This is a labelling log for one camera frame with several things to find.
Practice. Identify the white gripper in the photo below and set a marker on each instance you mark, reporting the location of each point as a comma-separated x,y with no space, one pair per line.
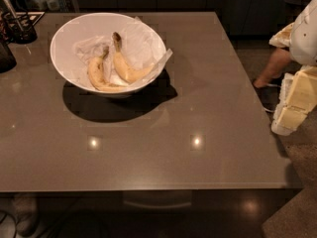
305,37

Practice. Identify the yellow banana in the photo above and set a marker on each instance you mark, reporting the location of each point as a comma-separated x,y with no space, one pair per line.
96,77
124,70

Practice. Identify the white bowl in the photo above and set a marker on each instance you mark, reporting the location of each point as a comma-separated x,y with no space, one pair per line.
80,28

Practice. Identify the person's leg and foot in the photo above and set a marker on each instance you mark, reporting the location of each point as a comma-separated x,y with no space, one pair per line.
277,61

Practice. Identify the white paper liner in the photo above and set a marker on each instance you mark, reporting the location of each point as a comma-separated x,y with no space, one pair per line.
140,45

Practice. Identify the dark container at left edge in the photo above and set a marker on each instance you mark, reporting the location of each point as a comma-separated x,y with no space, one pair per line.
7,60

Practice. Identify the white stick in holder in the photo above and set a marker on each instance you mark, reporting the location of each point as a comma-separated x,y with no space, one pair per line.
13,13

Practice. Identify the black wire utensil holder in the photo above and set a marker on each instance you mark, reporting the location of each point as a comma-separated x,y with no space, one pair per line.
27,36

